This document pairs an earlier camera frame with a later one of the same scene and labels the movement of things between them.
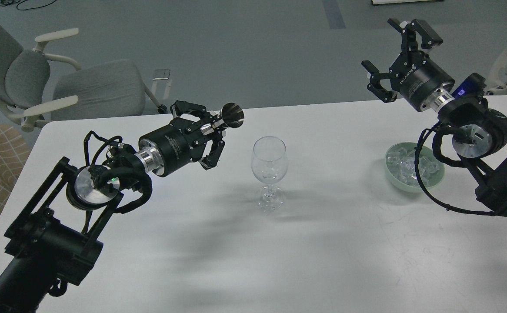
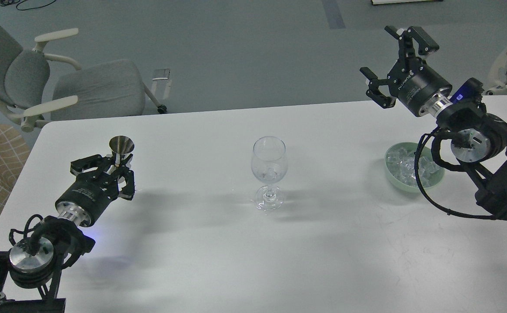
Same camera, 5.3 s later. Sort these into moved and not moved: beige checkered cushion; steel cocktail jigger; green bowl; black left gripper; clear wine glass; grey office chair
Moved: black left gripper; steel cocktail jigger
Not moved: green bowl; grey office chair; beige checkered cushion; clear wine glass
